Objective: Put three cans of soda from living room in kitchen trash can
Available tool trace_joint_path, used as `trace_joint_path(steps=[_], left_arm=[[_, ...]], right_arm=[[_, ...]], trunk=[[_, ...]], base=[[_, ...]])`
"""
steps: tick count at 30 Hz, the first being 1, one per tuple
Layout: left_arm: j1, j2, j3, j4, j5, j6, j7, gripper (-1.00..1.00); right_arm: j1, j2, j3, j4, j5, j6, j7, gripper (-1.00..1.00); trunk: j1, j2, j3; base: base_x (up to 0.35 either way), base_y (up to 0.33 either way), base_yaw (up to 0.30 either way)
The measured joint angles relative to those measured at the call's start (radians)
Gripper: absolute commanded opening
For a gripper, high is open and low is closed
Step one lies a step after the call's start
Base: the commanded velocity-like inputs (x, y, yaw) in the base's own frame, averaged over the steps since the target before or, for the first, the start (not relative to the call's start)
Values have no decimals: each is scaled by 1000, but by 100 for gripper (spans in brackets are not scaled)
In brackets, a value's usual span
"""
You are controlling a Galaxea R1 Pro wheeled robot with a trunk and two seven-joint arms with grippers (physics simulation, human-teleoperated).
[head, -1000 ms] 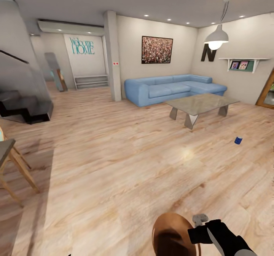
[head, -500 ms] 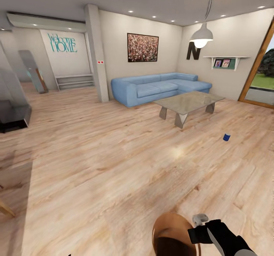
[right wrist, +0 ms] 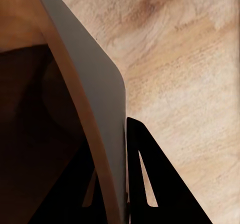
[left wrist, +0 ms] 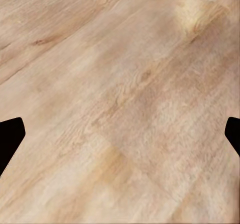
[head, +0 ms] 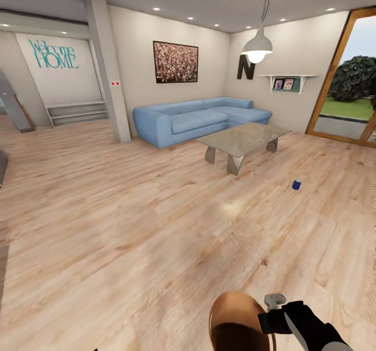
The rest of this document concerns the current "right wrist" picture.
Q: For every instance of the trash can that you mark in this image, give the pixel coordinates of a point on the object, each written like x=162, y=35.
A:
x=58, y=87

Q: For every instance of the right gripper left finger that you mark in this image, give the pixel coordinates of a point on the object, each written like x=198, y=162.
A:
x=63, y=203

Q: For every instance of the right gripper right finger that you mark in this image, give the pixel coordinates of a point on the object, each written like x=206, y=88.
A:
x=176, y=203

